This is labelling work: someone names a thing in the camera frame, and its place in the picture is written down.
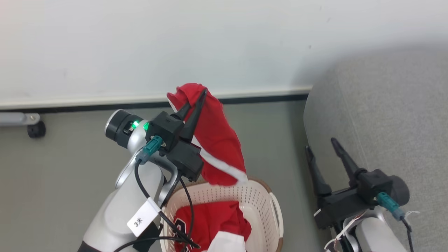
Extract cream perforated laundry basket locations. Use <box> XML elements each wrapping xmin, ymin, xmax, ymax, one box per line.
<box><xmin>159</xmin><ymin>177</ymin><xmax>284</xmax><ymax>252</ymax></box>

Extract white cable ties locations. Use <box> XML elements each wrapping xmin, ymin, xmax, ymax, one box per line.
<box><xmin>323</xmin><ymin>209</ymin><xmax>369</xmax><ymax>252</ymax></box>

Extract grey fabric sofa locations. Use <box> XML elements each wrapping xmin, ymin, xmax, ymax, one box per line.
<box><xmin>303</xmin><ymin>45</ymin><xmax>448</xmax><ymax>252</ymax></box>

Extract red shorts with white trim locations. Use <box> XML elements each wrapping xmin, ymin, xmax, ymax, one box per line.
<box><xmin>167</xmin><ymin>83</ymin><xmax>249</xmax><ymax>186</ymax></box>

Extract white cable label tag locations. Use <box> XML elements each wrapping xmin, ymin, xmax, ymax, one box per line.
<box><xmin>126</xmin><ymin>197</ymin><xmax>162</xmax><ymax>238</ymax></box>

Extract grey metal frame bar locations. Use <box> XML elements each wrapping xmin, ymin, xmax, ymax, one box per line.
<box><xmin>0</xmin><ymin>112</ymin><xmax>40</xmax><ymax>127</ymax></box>

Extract black caster wheel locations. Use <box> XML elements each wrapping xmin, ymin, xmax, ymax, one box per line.
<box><xmin>27</xmin><ymin>120</ymin><xmax>47</xmax><ymax>139</ymax></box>

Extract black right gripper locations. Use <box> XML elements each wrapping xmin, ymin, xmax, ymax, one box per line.
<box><xmin>305</xmin><ymin>137</ymin><xmax>394</xmax><ymax>205</ymax></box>

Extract black cable with teal plug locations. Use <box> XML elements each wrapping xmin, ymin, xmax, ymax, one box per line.
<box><xmin>113</xmin><ymin>135</ymin><xmax>201</xmax><ymax>252</ymax></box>
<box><xmin>377</xmin><ymin>191</ymin><xmax>415</xmax><ymax>252</ymax></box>

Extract white and black baseboard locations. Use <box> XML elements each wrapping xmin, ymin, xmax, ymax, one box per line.
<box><xmin>0</xmin><ymin>85</ymin><xmax>313</xmax><ymax>113</ymax></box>

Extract thin black cable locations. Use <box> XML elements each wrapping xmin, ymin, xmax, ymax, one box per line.
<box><xmin>178</xmin><ymin>177</ymin><xmax>195</xmax><ymax>252</ymax></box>

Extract red white printed jersey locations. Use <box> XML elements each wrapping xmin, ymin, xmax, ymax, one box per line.
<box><xmin>173</xmin><ymin>201</ymin><xmax>252</xmax><ymax>252</ymax></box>

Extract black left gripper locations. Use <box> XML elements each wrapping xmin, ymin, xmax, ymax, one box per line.
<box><xmin>145</xmin><ymin>89</ymin><xmax>208</xmax><ymax>152</ymax></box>

